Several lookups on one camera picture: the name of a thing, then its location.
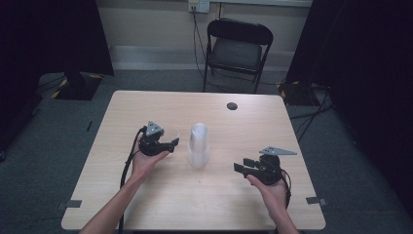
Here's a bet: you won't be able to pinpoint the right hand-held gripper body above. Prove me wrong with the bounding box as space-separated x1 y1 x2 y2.
251 145 298 187

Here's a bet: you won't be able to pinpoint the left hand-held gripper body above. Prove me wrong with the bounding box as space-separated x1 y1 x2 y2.
138 120 173 157

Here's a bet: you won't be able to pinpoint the single clear disposable cup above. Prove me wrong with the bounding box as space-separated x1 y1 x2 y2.
162 126 181 158

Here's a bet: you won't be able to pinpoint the stack of clear plastic cups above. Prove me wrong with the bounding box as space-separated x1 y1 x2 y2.
187 122 210 170

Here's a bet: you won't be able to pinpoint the person's left hand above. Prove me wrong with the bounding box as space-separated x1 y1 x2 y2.
131 134 170 183

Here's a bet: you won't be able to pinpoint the person's right hand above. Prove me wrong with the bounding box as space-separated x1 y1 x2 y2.
245 174 290 216

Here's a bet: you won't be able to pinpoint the grey tape strip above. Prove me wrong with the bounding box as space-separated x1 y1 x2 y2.
305 196 328 207
56 199 83 211

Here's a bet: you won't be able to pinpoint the black stand base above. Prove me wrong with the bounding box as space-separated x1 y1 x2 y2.
51 71 105 101
277 80 327 107

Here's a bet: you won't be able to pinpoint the black folding chair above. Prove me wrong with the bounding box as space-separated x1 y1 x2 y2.
203 18 275 95

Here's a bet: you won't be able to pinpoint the black curtain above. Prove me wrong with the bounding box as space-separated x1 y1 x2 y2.
0 0 115 144
284 0 413 215

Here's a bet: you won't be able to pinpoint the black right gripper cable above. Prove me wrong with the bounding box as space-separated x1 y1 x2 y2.
280 168 292 210

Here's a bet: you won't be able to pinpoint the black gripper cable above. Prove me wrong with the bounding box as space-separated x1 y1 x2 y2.
118 126 148 234
280 168 292 210

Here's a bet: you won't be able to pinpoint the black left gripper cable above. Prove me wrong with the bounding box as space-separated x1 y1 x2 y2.
118 126 148 234

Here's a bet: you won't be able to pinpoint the black floor cables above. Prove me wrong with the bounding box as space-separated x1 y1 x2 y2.
288 86 336 144

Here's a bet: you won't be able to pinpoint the white wall socket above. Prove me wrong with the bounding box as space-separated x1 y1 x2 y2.
188 0 211 15

